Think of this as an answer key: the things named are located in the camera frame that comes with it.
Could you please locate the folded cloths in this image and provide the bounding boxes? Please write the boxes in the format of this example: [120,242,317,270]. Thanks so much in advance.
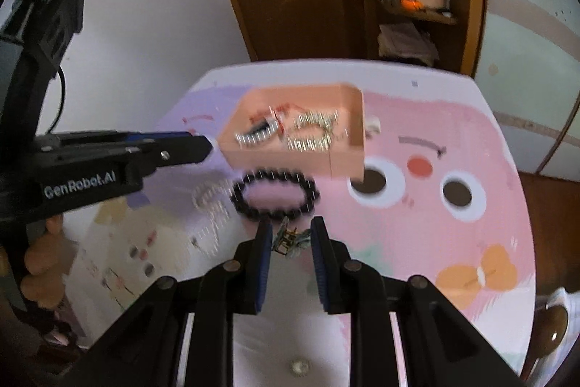
[378,22,438,64]

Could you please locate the pale blue wardrobe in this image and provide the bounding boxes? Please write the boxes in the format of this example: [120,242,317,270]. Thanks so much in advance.
[471,0,580,176]

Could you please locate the black cable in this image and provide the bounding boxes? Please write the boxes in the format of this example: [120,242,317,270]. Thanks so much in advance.
[47,67,69,133]

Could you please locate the white pearl necklace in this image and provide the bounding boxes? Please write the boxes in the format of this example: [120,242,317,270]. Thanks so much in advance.
[190,181,236,254]

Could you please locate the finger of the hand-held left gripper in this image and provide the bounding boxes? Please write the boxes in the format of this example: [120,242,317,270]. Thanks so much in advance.
[57,130,196,143]
[38,135,214,181]

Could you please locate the wooden chair knob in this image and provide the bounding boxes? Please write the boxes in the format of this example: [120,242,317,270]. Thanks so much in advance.
[537,303,570,359]

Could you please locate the cartoon printed tablecloth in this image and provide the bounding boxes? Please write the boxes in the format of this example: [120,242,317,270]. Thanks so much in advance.
[61,58,538,387]

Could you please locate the black bead bracelet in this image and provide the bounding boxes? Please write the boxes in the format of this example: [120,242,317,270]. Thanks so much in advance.
[229,170,320,221]

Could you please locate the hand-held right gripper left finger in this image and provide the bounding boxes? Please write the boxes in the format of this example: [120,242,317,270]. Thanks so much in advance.
[88,218,275,387]

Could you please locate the red string bracelet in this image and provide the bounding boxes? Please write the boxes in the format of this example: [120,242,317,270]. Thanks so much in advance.
[254,101,301,135]

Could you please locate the pink jewelry tray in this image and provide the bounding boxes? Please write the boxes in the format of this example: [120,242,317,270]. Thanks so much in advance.
[217,83,382,183]

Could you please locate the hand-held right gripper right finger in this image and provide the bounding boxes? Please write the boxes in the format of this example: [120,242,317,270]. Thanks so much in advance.
[309,216,538,387]

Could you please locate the gold hair comb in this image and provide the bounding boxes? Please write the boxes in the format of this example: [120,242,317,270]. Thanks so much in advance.
[285,108,349,153]

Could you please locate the person's left hand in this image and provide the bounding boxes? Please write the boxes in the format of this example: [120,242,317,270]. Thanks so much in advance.
[22,215,77,306]

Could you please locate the green flower hair clip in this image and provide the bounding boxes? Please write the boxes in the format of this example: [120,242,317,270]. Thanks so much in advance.
[272,220,313,256]

